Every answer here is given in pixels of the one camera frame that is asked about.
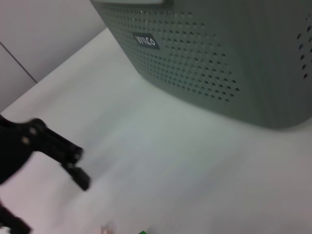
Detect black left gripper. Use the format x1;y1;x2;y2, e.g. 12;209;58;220
0;114;91;234

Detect white toy brick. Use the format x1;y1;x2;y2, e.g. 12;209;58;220
100;220;118;234

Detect grey-green perforated storage bin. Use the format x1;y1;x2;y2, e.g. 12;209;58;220
90;0;312;130

